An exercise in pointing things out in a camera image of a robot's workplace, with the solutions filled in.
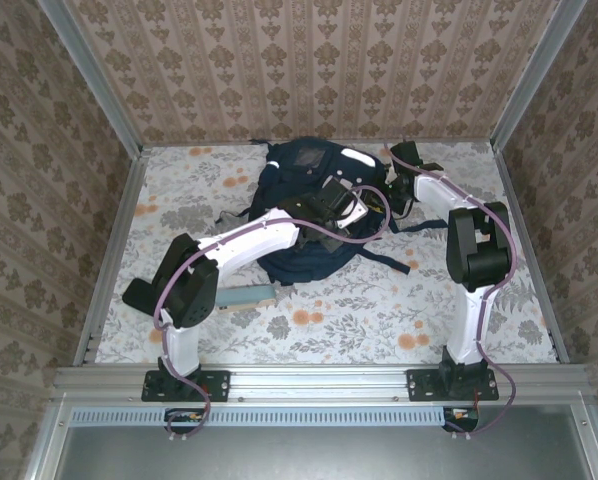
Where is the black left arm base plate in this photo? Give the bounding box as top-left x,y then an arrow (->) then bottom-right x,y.
141,368 -> 231,403

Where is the floral table cover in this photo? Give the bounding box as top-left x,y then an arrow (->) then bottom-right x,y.
94,141 -> 560,365

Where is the light blue pencil case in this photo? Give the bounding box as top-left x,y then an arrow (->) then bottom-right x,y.
214,283 -> 275,314

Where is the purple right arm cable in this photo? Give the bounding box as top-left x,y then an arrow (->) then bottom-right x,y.
382,142 -> 518,441

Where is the aluminium frame side rail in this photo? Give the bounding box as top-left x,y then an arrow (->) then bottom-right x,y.
72,148 -> 149,366
493,148 -> 571,365

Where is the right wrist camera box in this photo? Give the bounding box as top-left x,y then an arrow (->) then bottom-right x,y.
392,141 -> 424,169

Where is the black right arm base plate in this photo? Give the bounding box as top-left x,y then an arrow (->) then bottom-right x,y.
406,368 -> 499,403

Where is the aluminium mounting rail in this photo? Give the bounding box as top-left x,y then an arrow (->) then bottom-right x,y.
53,364 -> 593,401

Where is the navy blue backpack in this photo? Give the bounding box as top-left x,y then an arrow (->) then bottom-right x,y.
213,135 -> 450,289

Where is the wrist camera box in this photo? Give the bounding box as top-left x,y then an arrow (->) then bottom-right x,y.
392,141 -> 424,169
320,177 -> 369,229

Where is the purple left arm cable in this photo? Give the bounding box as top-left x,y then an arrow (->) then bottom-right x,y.
153,185 -> 393,442

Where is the grey slotted cable duct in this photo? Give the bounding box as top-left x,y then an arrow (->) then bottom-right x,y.
71,405 -> 480,427

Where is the aluminium frame post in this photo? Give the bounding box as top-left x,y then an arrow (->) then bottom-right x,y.
491,0 -> 589,152
37,0 -> 144,157

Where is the grey metal panel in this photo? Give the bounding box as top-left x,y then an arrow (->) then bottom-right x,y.
23,399 -> 598,480

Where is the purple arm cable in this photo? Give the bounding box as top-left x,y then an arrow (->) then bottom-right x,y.
153,185 -> 393,442
382,142 -> 518,441

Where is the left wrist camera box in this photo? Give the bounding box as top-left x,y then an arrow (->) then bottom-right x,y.
320,177 -> 369,229

